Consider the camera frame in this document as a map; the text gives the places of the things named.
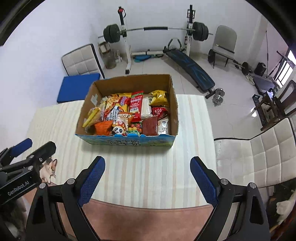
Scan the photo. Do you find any black sit-up bench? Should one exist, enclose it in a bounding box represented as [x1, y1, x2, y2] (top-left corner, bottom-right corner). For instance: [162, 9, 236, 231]
[163, 47, 215, 99]

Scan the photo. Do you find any grey chair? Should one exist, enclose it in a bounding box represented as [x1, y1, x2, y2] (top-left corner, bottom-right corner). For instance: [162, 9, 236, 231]
[208, 25, 237, 68]

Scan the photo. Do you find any panda snack bag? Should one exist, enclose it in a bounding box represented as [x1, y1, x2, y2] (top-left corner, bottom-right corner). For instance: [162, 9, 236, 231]
[112, 114, 128, 136]

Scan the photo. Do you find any orange snack bag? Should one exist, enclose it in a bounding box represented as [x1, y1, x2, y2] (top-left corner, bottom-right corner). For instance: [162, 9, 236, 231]
[94, 120, 113, 136]

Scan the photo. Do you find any chrome dumbbell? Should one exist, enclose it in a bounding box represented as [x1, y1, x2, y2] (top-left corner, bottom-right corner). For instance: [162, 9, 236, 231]
[212, 88, 225, 106]

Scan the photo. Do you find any dark red jelly packet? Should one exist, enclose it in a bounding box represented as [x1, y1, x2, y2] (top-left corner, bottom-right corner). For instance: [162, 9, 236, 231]
[142, 115, 158, 136]

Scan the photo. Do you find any blue foam mat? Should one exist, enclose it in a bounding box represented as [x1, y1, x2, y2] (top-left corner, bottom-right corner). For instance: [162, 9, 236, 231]
[57, 73, 100, 103]

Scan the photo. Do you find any barbell on white rack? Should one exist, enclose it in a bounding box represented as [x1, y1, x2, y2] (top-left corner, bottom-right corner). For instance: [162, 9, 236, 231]
[99, 5, 212, 74]

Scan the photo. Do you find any yellow chip bag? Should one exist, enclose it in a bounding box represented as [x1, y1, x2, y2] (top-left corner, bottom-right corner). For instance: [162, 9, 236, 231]
[82, 107, 102, 128]

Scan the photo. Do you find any large yellow red noodle bag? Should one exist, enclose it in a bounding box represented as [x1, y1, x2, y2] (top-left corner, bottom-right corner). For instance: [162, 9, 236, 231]
[103, 93, 132, 121]

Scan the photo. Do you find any white cushioned chair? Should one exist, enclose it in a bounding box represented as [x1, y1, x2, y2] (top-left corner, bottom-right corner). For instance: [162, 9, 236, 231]
[61, 44, 105, 79]

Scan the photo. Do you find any colourful candy bag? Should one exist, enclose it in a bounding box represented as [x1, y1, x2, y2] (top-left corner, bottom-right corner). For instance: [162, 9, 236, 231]
[127, 123, 142, 136]

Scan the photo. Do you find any white tissue packet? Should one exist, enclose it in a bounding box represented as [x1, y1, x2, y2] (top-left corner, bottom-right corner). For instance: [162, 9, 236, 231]
[141, 97, 152, 120]

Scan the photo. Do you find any white quilted sofa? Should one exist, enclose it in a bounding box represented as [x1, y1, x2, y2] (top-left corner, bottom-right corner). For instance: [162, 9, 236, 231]
[214, 118, 295, 188]

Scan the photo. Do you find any small red packet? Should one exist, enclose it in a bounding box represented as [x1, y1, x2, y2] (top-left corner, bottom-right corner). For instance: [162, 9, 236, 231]
[152, 106, 169, 120]

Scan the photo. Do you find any yellow snack bag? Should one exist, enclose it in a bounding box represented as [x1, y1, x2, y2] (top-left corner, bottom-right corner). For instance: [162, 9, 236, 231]
[150, 90, 170, 108]

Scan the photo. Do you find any dark wooden chair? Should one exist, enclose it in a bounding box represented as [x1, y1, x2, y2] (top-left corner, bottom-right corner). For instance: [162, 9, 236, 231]
[252, 80, 295, 131]

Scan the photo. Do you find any red snack packet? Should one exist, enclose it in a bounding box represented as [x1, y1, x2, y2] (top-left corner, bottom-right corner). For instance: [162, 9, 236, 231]
[129, 91, 144, 123]

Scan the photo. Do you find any cardboard milk box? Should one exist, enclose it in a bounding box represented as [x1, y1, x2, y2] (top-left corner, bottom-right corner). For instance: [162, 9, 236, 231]
[75, 74, 179, 147]

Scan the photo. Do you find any striped pink-edged table mat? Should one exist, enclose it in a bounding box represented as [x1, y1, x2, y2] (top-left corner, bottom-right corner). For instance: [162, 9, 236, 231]
[27, 94, 216, 240]

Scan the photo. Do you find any white Korean snack packet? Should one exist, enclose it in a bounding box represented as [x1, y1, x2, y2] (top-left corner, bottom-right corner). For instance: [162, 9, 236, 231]
[158, 117, 170, 135]

